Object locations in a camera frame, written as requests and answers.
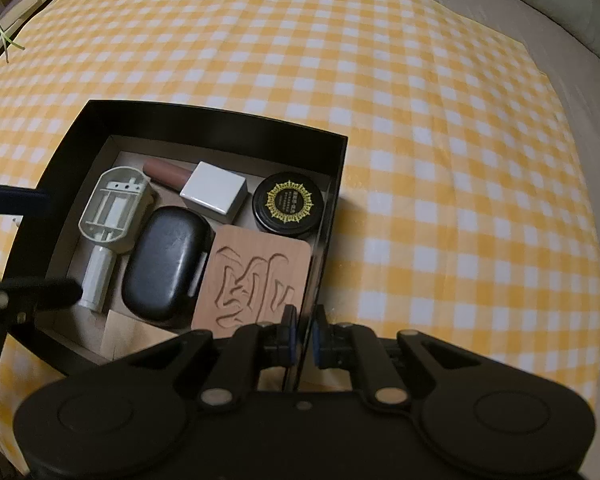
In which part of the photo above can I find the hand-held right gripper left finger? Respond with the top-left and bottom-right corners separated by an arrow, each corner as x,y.
124,305 -> 299,411

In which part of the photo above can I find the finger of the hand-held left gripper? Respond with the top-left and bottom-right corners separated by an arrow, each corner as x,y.
0,276 -> 84,387
0,167 -> 49,216

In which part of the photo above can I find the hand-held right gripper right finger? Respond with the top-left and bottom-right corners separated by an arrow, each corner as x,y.
309,305 -> 474,407

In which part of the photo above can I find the beige plastic handle tool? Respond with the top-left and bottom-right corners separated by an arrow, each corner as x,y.
77,165 -> 153,313

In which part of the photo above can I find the carved wooden coaster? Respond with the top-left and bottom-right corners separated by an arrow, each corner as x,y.
190,225 -> 313,333

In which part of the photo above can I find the light wooden block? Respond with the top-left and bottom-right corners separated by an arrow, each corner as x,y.
100,309 -> 181,363

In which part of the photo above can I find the black oval case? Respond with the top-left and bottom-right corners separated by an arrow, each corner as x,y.
121,206 -> 213,325

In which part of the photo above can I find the round black jar gold label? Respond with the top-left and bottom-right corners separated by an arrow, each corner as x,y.
252,172 -> 331,236

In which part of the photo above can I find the brown cylindrical tube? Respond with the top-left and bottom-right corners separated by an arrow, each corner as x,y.
142,156 -> 197,192

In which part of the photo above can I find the white cube charger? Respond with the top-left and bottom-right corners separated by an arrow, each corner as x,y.
179,161 -> 247,225

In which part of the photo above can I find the black cardboard box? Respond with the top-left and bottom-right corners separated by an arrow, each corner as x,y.
0,100 -> 349,393

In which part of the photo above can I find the white and purple box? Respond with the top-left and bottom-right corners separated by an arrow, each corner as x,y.
0,0 -> 43,23

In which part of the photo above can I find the yellow white checked cloth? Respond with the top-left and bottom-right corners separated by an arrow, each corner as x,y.
0,0 -> 600,441

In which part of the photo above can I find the green string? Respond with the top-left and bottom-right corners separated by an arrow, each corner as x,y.
0,27 -> 26,63

